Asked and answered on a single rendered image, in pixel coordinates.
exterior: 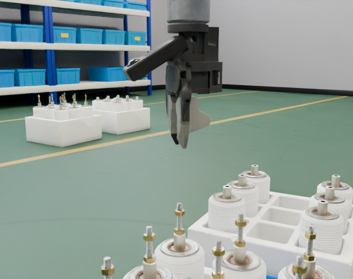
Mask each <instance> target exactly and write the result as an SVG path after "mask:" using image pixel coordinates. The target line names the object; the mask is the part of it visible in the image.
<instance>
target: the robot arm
mask: <svg viewBox="0 0 353 279"><path fill-rule="evenodd" d="M209 21H210V0H167V22H168V23H170V24H169V25H168V33H173V34H179V35H176V36H173V37H172V38H170V39H168V40H167V41H165V42H164V43H162V44H161V45H159V46H157V47H156V48H154V49H152V50H151V51H149V52H148V53H146V54H144V55H143V56H141V57H140V58H135V59H132V60H131V61H130V62H129V63H128V64H127V66H125V67H124V68H123V73H124V74H125V76H126V78H127V79H128V80H130V81H137V80H142V79H144V78H145V77H146V75H147V74H148V73H149V72H151V71H153V70H154V69H156V68H157V67H159V66H161V65H162V64H164V63H165V62H167V63H168V65H167V67H166V73H165V83H166V87H165V101H166V109H167V116H168V125H169V131H170V136H171V138H172V139H173V141H174V143H175V144H179V143H180V145H181V147H182V149H186V147H187V144H188V138H189V133H191V132H194V131H197V130H200V129H202V128H205V127H207V126H209V124H210V122H211V118H210V116H209V115H208V114H206V113H204V112H202V111H200V109H199V102H198V99H197V98H196V97H195V96H192V95H191V93H197V94H210V93H216V92H222V62H219V27H209V25H207V23H208V22H209ZM190 38H191V40H190ZM219 72H220V86H218V77H219Z"/></svg>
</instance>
